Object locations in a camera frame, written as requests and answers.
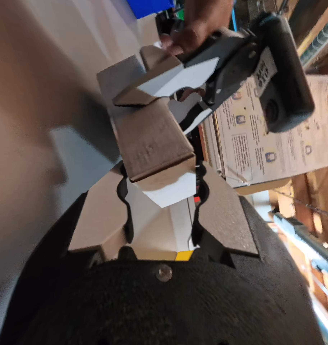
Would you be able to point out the blue plastic bin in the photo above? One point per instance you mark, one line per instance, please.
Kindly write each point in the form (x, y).
(150, 8)

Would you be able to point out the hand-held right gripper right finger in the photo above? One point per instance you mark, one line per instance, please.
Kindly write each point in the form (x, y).
(226, 221)

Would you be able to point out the white cardboard mailer box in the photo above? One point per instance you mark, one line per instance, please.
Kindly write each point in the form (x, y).
(153, 140)

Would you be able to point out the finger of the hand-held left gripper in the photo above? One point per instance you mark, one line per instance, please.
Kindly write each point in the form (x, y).
(180, 78)
(185, 110)

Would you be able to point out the yellow plastic bin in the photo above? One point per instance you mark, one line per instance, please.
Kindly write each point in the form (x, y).
(184, 255)

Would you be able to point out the grey desk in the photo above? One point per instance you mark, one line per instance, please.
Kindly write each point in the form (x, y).
(80, 151)

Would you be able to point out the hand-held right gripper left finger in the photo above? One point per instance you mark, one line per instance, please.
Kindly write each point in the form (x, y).
(99, 215)

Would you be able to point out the person's left hand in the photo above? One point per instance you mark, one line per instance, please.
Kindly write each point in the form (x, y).
(204, 18)

